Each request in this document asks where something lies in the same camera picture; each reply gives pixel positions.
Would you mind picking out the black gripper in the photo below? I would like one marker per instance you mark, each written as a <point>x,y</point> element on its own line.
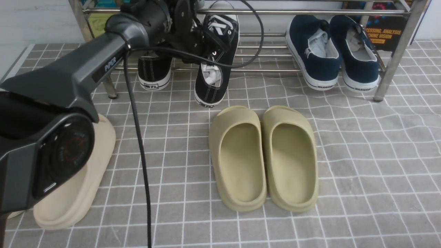
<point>186,33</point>

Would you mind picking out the black canvas sneaker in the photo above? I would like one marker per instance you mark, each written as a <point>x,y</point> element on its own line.
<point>154,72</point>
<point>212,80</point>

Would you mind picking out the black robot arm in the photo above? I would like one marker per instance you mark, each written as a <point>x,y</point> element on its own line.
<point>55,146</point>

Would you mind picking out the stainless steel shoe rack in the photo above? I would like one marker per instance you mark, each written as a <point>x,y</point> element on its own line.
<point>414,16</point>

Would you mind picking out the yellow green book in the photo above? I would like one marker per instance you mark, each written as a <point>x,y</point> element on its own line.
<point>97,23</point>

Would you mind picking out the olive green left slipper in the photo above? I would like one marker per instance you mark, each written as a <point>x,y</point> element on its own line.
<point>235,144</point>

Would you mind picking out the olive green slipper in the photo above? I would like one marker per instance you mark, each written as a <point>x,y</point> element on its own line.
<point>291,159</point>
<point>235,144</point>

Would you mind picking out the navy blue left sneaker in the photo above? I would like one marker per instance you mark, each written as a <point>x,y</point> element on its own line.
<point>309,41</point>

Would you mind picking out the navy blue sneaker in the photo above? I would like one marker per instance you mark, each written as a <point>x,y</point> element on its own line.
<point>309,41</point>
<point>360,67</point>

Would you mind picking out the olive green right slipper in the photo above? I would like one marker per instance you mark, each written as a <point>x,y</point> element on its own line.
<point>291,159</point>

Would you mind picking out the navy blue right sneaker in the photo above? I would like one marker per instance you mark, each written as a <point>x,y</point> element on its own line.
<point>360,67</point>

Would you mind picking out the black book orange text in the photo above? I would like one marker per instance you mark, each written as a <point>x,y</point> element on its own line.
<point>384,31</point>

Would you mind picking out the beige right slipper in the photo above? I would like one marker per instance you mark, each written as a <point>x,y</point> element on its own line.
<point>69,203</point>

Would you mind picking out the beige slipper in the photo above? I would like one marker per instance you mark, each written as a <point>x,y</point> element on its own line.
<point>14,214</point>
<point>69,203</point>

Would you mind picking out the beige left slipper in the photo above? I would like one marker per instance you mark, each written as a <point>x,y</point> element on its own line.
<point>14,214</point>

